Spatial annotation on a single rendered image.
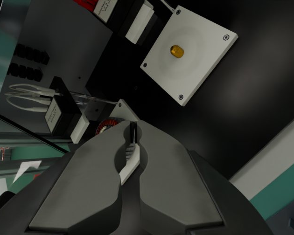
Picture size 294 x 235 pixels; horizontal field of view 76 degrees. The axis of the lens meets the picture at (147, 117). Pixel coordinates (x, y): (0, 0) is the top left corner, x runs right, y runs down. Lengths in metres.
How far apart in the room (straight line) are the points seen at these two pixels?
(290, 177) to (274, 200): 0.13
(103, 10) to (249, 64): 0.25
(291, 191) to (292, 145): 0.78
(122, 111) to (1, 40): 0.26
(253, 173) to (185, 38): 0.27
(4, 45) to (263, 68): 0.39
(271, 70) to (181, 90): 0.15
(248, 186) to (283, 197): 0.77
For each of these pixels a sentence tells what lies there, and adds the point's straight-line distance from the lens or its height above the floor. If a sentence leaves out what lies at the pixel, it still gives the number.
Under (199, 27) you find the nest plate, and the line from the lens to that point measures 0.40.
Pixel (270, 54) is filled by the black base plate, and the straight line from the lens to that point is 0.35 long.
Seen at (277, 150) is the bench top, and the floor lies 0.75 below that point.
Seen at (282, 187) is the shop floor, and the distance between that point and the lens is 1.12.
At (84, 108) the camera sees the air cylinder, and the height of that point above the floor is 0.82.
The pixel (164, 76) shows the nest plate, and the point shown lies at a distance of 0.40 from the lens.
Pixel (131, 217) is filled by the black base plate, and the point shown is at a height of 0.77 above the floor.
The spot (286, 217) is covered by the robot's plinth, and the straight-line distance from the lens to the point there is 1.14.
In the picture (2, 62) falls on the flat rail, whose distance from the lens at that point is 0.38.
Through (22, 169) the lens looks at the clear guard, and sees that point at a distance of 0.20.
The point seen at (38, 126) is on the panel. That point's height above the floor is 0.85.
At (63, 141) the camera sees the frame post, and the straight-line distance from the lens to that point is 0.68.
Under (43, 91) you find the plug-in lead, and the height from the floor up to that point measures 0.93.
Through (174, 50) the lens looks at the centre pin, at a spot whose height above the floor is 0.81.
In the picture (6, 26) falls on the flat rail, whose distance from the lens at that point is 0.36.
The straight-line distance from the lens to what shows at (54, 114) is 0.43.
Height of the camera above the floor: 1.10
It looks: 50 degrees down
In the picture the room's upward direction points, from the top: 81 degrees counter-clockwise
